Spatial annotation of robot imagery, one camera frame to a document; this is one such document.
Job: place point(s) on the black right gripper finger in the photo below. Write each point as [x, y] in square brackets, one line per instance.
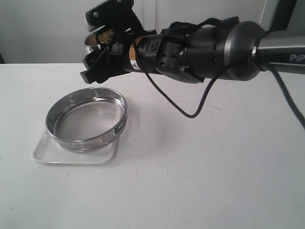
[100, 75]
[97, 58]

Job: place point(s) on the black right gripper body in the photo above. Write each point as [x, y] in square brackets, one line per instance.
[136, 50]

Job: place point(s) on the stainless steel cup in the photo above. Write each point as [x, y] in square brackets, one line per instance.
[97, 39]

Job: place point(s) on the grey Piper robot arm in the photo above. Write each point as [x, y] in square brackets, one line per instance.
[238, 50]

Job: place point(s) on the round steel mesh sieve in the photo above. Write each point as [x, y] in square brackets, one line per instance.
[87, 119]

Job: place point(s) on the white cabinet doors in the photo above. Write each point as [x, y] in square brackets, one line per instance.
[53, 31]

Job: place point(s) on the white rectangular tray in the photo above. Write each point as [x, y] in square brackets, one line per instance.
[48, 151]

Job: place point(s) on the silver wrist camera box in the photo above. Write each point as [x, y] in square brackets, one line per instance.
[100, 15]

